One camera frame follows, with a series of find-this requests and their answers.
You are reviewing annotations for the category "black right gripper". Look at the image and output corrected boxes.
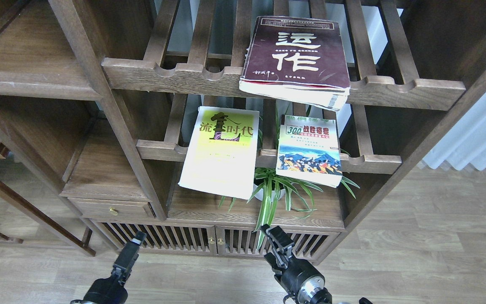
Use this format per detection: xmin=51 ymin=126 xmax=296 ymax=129
xmin=260 ymin=224 xmax=332 ymax=304

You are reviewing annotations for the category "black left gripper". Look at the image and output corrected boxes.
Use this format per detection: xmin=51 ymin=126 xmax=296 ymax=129
xmin=71 ymin=231 xmax=147 ymax=304

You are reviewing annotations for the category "green blue illustrated book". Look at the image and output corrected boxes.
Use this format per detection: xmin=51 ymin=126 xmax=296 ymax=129
xmin=276 ymin=115 xmax=343 ymax=188

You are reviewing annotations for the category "right slatted cabinet door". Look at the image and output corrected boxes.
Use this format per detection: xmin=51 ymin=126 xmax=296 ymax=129
xmin=216 ymin=226 xmax=339 ymax=263

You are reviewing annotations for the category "slatted cabinet door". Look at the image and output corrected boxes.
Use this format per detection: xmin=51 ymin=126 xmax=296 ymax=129
xmin=94 ymin=221 xmax=217 ymax=255
xmin=216 ymin=226 xmax=339 ymax=263

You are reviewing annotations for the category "left slatted cabinet door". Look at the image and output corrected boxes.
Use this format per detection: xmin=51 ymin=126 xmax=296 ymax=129
xmin=94 ymin=221 xmax=217 ymax=255

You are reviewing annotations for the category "white plant pot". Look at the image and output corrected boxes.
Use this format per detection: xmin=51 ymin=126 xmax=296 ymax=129
xmin=253 ymin=185 xmax=286 ymax=201

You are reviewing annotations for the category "wooden drawer brass knob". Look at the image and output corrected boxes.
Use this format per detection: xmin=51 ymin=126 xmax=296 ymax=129
xmin=69 ymin=198 xmax=155 ymax=219

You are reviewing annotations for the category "yellow white book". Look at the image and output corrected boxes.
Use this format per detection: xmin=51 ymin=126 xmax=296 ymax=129
xmin=178 ymin=106 xmax=259 ymax=200

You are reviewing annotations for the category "dark wooden side furniture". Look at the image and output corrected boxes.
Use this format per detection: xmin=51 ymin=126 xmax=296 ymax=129
xmin=0 ymin=118 xmax=97 ymax=257

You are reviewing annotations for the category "dark wooden bookshelf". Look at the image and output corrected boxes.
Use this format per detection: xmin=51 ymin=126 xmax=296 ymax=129
xmin=0 ymin=0 xmax=486 ymax=264

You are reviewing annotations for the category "maroon thick book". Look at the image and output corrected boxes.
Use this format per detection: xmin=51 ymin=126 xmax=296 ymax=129
xmin=239 ymin=16 xmax=351 ymax=111

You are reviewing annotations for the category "white curtain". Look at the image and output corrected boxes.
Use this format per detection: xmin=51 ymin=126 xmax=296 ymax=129
xmin=422 ymin=92 xmax=486 ymax=171

